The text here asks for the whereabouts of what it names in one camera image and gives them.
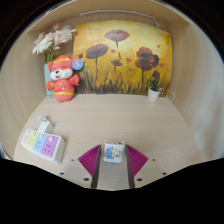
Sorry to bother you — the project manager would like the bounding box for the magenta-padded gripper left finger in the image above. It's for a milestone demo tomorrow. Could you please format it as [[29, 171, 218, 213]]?
[[58, 143, 102, 190]]

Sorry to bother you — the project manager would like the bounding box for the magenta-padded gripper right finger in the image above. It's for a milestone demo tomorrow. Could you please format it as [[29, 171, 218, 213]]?
[[124, 143, 168, 190]]

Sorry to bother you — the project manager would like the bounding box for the white charger with cartoon sticker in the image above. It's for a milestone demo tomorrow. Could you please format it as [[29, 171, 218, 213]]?
[[102, 140, 127, 164]]

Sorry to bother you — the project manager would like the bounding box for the pastel multicolour power strip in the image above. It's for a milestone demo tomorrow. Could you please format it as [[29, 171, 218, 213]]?
[[20, 127, 66, 165]]

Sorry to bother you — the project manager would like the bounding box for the small potted plant white pot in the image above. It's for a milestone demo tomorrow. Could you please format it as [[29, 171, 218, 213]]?
[[147, 75, 163, 103]]

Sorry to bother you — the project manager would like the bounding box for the red plush mouse toy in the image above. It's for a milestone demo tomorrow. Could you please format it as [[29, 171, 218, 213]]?
[[45, 54, 85, 104]]

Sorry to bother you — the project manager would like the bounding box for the light blue vase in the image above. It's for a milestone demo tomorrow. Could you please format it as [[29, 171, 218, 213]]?
[[43, 63, 56, 100]]

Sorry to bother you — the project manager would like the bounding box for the yellow poppy flower painting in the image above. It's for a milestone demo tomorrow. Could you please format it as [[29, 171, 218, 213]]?
[[72, 20, 174, 98]]

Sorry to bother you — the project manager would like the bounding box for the pink and white flower bouquet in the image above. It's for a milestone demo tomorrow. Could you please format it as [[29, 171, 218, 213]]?
[[31, 22, 78, 65]]

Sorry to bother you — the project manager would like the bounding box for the white light bar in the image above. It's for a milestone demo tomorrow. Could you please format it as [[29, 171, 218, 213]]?
[[79, 8, 158, 22]]

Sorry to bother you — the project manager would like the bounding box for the wooden shelf unit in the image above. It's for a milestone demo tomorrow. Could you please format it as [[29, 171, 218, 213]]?
[[28, 0, 193, 34]]

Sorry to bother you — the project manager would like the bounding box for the white plug with cable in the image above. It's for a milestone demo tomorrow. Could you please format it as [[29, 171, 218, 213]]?
[[36, 113, 55, 135]]

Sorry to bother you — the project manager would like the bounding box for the white cable loop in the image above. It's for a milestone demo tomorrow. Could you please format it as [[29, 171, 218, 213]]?
[[163, 90, 176, 102]]

